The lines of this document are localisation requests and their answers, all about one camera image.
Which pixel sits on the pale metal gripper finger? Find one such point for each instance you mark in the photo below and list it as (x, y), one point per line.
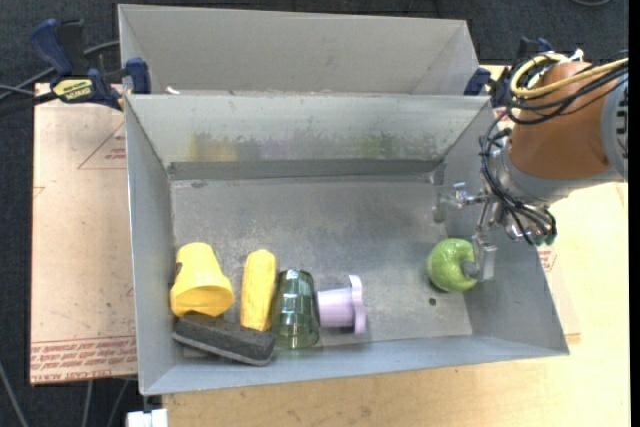
(457, 197)
(484, 261)

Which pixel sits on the green toy apple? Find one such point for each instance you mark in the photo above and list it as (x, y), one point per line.
(447, 267)

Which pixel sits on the pale purple plastic spool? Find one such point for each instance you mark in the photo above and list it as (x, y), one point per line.
(340, 307)

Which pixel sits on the grey metal bin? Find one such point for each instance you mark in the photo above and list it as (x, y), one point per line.
(310, 235)

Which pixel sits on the clear glass cup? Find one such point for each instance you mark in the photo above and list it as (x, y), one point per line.
(296, 310)

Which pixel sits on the yellow toy corn cob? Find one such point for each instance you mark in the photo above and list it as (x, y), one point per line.
(258, 290)

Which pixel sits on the dark green flat block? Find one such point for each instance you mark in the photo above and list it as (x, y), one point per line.
(225, 340)

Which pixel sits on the yellow plastic cup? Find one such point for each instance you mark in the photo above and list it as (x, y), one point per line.
(200, 282)

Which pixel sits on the small white piece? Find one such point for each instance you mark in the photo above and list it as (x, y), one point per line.
(173, 90)

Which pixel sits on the brown cardboard board, red print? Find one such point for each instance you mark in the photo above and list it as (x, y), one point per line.
(80, 225)

